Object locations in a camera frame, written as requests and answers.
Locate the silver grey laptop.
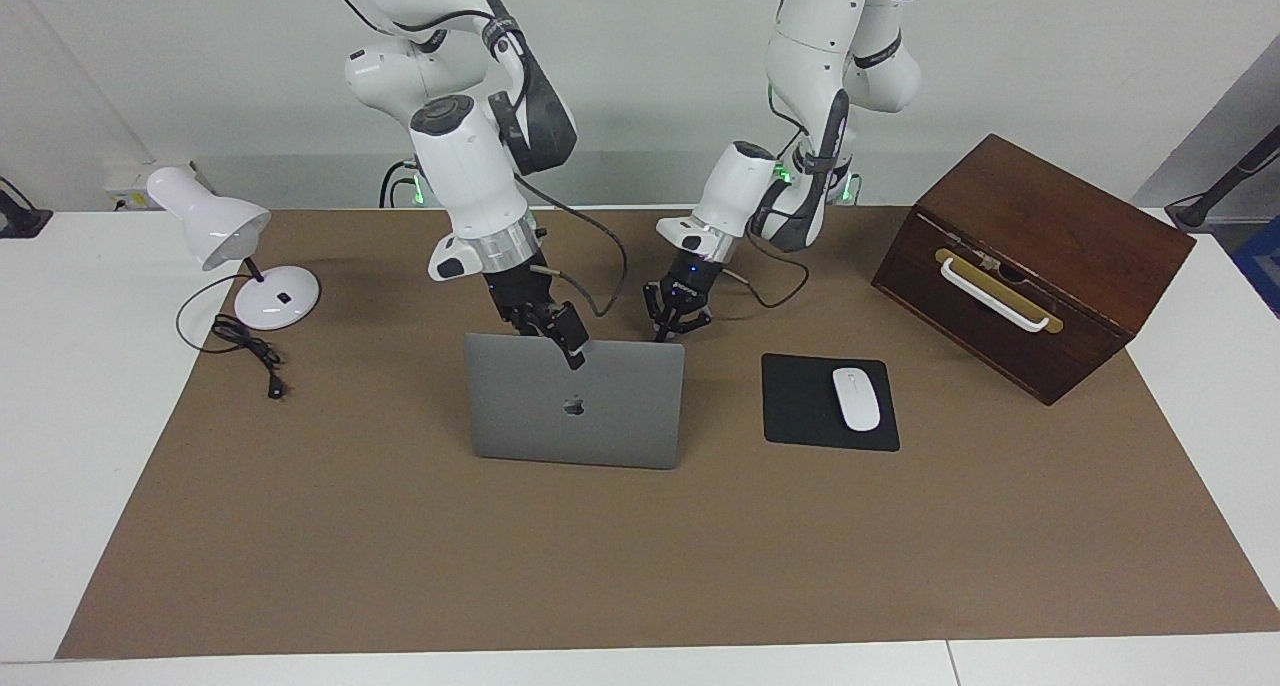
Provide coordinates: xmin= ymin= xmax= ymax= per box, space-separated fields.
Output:
xmin=464 ymin=332 xmax=687 ymax=471

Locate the black mouse pad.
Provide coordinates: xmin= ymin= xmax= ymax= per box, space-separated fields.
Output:
xmin=761 ymin=353 xmax=901 ymax=453

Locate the white computer mouse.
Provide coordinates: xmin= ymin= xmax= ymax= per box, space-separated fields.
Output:
xmin=832 ymin=367 xmax=882 ymax=433

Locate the brown table mat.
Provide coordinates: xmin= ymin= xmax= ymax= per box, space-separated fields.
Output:
xmin=55 ymin=204 xmax=1280 ymax=660

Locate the white desk lamp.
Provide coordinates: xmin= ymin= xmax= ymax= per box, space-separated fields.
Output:
xmin=146 ymin=166 xmax=322 ymax=332

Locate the dark brown wooden box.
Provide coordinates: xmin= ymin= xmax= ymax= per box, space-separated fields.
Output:
xmin=871 ymin=133 xmax=1197 ymax=407

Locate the black stand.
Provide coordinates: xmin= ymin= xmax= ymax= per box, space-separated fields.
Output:
xmin=1165 ymin=124 xmax=1280 ymax=232

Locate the blue crate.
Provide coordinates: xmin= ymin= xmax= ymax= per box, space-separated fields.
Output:
xmin=1232 ymin=216 xmax=1280 ymax=317

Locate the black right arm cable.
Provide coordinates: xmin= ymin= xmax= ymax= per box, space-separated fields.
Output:
xmin=315 ymin=0 xmax=630 ymax=319

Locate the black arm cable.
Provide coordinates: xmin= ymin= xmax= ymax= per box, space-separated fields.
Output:
xmin=315 ymin=0 xmax=630 ymax=319
xmin=720 ymin=86 xmax=813 ymax=310

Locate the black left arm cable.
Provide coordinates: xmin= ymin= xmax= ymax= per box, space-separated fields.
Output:
xmin=720 ymin=86 xmax=813 ymax=310

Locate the black right base cable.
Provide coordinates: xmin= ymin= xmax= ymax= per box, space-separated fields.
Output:
xmin=378 ymin=159 xmax=421 ymax=209

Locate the black lamp power cable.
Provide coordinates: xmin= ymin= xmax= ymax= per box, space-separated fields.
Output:
xmin=176 ymin=272 xmax=291 ymax=401

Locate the white box handle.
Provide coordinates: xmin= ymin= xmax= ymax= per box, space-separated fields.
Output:
xmin=935 ymin=249 xmax=1053 ymax=333

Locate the black mount base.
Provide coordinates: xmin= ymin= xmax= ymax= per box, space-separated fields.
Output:
xmin=0 ymin=178 xmax=53 ymax=239

